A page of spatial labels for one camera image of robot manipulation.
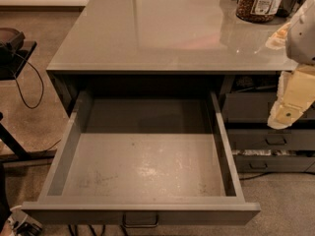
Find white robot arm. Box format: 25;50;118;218
266;0;315;130

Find right middle grey drawer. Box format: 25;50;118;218
227;129;315;150

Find right bottom grey drawer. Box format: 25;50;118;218
234;155;315;173

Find jar of nuts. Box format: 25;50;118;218
236;0;282;23

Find grey cabinet counter unit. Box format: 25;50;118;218
46;0;315;175

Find black device on table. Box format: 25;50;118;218
0;28;25;64

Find black side table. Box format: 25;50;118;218
0;40;57;164

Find black and white sneaker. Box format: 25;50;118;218
8;206;42;236

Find black floor cables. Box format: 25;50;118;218
67;224;129;236

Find black cable left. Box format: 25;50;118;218
13;52;45;110

